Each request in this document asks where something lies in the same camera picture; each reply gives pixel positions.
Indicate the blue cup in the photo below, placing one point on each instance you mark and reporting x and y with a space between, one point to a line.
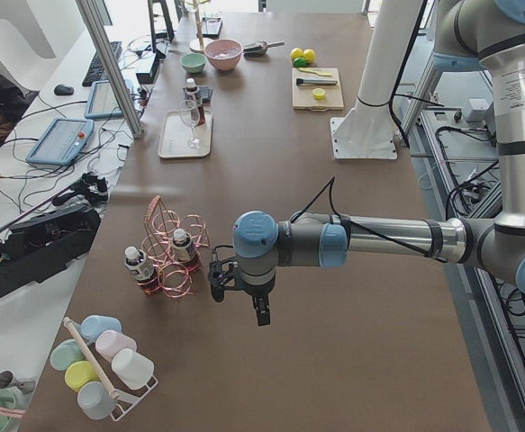
94 325

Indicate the copper wire bottle rack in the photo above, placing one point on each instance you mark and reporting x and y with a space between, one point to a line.
173 277

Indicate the tea bottle in rack upper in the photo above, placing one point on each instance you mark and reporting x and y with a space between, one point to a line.
185 251

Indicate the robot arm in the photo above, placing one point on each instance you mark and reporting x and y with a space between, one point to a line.
484 215

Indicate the black keyboard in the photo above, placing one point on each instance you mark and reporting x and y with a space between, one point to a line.
96 70

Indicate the green lime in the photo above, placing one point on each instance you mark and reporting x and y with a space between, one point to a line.
309 56

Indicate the white cup rack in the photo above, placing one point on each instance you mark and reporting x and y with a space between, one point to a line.
125 398

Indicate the blue teach pendant near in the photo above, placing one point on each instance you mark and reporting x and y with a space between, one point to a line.
61 142

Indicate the bamboo cutting board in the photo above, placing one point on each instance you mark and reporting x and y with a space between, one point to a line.
302 98

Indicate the black electronics case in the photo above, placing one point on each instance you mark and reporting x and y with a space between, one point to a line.
42 246

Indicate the blue teach pendant far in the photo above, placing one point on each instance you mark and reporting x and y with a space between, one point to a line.
101 103

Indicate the yellow plastic knife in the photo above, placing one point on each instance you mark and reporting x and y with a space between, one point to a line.
316 72

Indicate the white cup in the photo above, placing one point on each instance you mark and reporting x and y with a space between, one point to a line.
134 369

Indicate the wooden glass stand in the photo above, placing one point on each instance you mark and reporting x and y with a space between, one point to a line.
200 42

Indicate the brown tea bottle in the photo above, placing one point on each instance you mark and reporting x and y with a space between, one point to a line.
190 82

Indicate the whole lemon upper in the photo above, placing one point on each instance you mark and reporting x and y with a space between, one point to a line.
296 53

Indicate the green ceramic bowl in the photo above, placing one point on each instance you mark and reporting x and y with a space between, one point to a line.
193 63

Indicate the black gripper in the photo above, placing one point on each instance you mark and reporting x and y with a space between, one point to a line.
257 297

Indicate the tea bottle in rack lower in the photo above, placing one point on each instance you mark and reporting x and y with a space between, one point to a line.
142 270

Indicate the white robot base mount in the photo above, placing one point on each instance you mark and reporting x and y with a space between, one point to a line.
367 130

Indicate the blue teach pendant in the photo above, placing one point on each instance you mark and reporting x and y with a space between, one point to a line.
61 142
101 103

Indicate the aluminium frame post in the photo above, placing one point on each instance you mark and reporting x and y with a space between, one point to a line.
92 19

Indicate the cream serving tray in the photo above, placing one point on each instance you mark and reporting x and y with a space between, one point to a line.
174 137

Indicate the grey cup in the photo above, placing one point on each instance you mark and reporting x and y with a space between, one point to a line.
95 400

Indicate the black computer mouse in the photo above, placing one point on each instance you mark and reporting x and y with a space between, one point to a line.
63 90

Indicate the black tray edge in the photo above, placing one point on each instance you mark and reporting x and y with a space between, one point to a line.
211 27

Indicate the tea bottle in rack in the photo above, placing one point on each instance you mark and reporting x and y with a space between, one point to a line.
185 251
142 270

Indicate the yellow cup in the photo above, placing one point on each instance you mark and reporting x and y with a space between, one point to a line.
79 374

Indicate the pink ice bowl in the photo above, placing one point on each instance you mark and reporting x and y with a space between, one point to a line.
223 54

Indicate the half lemon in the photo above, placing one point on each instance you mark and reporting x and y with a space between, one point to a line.
318 93

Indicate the green cup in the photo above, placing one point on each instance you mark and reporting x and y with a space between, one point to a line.
65 354

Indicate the steel ice scoop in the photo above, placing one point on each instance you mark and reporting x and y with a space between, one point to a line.
259 48

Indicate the clear wine glass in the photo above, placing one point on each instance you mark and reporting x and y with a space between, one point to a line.
188 116

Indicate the pink cup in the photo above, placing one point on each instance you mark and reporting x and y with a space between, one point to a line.
110 342

